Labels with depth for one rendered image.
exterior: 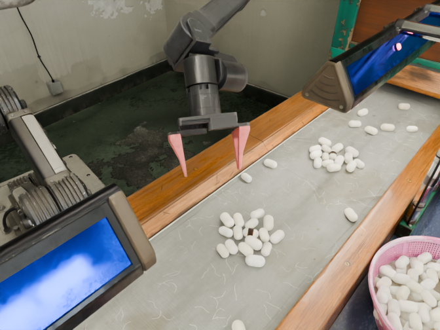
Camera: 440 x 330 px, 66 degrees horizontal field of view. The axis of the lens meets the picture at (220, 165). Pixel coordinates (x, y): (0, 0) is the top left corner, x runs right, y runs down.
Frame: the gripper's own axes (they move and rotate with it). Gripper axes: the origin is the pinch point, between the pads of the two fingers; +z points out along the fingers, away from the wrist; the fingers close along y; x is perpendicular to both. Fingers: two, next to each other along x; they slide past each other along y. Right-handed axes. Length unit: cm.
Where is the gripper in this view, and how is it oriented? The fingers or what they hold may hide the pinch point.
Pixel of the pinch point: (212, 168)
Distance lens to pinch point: 60.4
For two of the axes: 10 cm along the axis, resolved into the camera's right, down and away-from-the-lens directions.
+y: -9.8, 1.3, -1.6
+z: 1.3, 9.9, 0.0
